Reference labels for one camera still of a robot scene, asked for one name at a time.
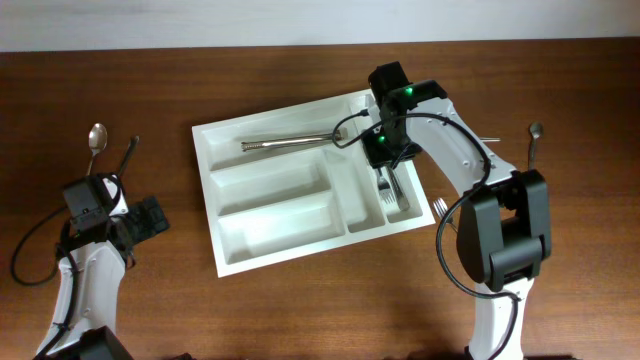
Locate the silver fork short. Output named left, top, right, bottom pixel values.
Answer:
left=376, top=168, right=396, bottom=204

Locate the silver fork long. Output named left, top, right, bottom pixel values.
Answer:
left=432, top=198, right=458, bottom=232

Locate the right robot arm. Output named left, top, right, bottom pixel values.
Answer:
left=361, top=62, right=552, bottom=359

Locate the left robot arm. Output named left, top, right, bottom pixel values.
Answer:
left=35, top=173, right=170, bottom=359

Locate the silver spoon far left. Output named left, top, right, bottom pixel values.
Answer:
left=86, top=123, right=108, bottom=176

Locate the white plastic cutlery tray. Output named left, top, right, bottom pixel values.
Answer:
left=192, top=90, right=435, bottom=277

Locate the silver spoon dark handle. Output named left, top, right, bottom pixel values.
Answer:
left=116, top=135, right=140, bottom=178

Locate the small dark-handled spoon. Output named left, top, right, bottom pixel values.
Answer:
left=527, top=122, right=544, bottom=170

